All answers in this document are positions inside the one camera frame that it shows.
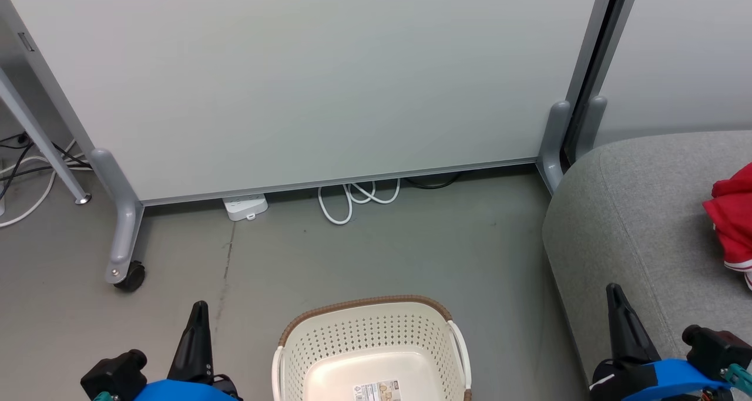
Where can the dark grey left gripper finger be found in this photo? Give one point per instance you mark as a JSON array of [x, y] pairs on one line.
[[195, 354]]

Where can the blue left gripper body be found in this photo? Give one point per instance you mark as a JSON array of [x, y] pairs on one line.
[[176, 392]]

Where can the white power strip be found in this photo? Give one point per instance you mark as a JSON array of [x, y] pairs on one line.
[[245, 205]]

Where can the grey table leg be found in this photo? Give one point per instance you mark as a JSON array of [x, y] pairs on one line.
[[35, 131]]

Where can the grey fabric sofa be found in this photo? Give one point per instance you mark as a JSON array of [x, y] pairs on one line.
[[634, 225]]

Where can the paper label in basket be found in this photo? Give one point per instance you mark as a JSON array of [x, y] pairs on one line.
[[376, 391]]

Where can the cream perforated laundry basket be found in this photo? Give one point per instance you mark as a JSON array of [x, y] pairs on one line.
[[370, 336]]

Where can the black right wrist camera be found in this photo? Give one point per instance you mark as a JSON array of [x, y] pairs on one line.
[[714, 348]]

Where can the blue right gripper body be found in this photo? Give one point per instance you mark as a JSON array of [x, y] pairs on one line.
[[658, 380]]

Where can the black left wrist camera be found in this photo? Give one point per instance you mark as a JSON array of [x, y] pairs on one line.
[[114, 374]]

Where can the grey partition foot with caster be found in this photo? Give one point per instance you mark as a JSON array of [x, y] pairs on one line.
[[124, 225]]

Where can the large white partition panel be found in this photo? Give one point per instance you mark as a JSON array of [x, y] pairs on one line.
[[294, 84]]

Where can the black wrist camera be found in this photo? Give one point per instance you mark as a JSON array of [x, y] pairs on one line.
[[114, 374], [714, 348]]

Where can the narrow white partition panel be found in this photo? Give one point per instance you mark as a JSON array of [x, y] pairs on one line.
[[675, 54]]

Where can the red shorts with white stripe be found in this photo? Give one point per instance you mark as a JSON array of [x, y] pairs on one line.
[[734, 219]]

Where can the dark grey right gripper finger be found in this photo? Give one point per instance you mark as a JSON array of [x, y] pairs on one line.
[[631, 339]]

